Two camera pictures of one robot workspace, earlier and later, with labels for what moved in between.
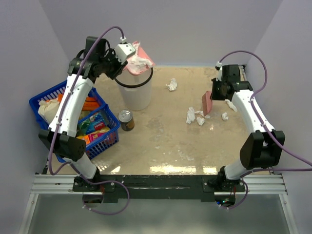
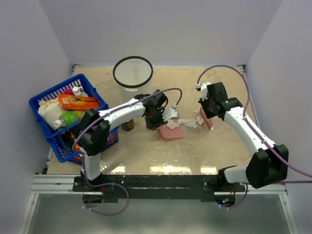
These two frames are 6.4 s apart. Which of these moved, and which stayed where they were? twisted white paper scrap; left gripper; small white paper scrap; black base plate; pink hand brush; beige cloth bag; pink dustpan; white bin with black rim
Moved: pink dustpan; left gripper; pink hand brush; twisted white paper scrap
Stayed: black base plate; small white paper scrap; beige cloth bag; white bin with black rim
